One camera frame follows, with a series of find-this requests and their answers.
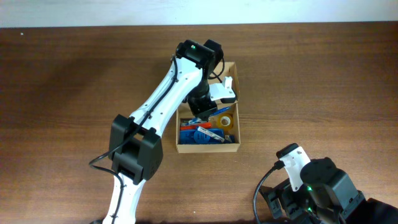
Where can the cardboard box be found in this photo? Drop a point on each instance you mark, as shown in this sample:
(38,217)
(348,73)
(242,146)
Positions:
(227,69)

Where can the blue whiteboard marker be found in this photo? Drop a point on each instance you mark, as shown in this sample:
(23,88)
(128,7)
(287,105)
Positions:
(210,134)

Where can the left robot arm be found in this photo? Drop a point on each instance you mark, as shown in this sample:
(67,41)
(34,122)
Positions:
(135,146)

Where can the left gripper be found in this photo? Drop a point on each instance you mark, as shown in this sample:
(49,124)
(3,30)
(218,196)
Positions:
(203,107)

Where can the blue plastic tray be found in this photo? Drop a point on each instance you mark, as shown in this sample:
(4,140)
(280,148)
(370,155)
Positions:
(194,136)

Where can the yellow tape roll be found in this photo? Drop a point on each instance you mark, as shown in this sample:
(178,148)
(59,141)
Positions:
(225,122)

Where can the blue ballpoint pen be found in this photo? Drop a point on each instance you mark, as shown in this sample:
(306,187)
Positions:
(197,120)

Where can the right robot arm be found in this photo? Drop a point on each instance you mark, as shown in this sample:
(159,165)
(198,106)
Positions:
(327,195)

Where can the white blue staples box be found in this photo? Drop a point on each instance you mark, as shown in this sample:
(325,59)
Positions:
(229,139)

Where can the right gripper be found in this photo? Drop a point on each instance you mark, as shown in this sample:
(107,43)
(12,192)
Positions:
(274,203)

